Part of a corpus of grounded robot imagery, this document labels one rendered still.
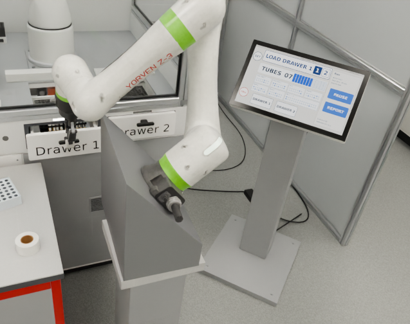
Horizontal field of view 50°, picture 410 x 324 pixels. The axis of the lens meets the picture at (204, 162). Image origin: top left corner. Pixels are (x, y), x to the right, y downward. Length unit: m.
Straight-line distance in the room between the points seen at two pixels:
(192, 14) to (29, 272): 0.89
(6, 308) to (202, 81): 0.93
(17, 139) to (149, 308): 0.81
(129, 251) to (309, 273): 1.49
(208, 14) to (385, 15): 1.36
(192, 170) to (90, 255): 1.15
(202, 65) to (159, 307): 0.85
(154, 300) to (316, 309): 1.10
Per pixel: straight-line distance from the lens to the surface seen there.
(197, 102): 1.42
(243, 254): 2.52
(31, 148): 1.74
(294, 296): 2.47
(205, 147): 1.26
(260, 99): 1.92
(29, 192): 1.72
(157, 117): 1.86
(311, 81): 1.93
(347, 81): 1.93
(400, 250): 3.01
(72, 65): 1.36
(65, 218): 2.10
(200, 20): 1.25
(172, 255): 1.37
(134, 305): 1.58
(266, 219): 2.34
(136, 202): 1.17
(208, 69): 1.42
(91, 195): 2.04
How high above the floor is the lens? 1.85
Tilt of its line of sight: 35 degrees down
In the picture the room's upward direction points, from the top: 9 degrees clockwise
